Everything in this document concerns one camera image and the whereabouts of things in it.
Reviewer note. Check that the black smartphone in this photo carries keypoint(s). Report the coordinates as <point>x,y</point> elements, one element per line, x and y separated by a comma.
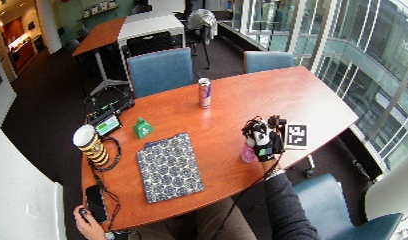
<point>96,204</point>

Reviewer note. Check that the green small tent-shaped object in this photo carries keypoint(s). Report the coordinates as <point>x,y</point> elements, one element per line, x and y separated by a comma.
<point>143,129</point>

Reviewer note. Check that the white marker cube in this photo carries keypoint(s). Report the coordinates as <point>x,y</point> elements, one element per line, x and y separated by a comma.
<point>297,136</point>

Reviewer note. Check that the person's legs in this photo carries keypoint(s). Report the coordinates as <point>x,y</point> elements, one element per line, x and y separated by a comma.
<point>212,221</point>

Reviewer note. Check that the grey jacket on stand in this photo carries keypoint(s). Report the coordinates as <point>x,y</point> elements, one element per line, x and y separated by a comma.
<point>203,21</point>

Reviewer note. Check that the black mesh chair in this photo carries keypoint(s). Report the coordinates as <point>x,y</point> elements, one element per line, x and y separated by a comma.
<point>150,44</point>

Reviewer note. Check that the blue upholstered chair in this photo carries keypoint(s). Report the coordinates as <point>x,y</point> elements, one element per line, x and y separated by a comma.
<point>160,71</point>
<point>268,61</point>
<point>332,210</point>

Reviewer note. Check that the silver drink can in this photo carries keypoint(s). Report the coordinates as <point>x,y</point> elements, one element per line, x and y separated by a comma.
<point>204,93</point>

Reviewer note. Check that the brown wooden conference table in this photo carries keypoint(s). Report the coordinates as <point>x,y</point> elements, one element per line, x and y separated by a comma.
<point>239,140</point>

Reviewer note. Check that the black electronics box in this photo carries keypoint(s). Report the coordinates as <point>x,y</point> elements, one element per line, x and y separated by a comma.
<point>111,107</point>

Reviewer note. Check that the pink plastic bottle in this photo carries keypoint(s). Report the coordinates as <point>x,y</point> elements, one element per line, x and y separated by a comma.
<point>248,154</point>

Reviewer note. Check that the blue patterned fabric sleeve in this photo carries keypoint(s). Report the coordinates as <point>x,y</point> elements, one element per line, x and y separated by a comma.
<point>170,168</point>

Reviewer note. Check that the orange wooden table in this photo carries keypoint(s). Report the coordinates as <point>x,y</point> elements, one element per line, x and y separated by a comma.
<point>102,35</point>

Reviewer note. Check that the small device with green screen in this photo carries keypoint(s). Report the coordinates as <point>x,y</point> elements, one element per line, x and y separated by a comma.
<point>107,125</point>

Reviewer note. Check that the white table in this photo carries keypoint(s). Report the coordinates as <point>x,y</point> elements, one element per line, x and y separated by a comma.
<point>151,26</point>

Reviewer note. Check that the yellow black patterned paper cup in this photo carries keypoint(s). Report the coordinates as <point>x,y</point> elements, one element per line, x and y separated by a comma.
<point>92,146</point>

